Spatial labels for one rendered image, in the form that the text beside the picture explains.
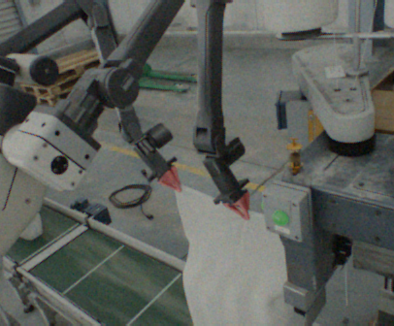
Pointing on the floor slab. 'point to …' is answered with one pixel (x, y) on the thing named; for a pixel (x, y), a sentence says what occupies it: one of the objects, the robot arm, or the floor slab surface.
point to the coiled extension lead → (130, 202)
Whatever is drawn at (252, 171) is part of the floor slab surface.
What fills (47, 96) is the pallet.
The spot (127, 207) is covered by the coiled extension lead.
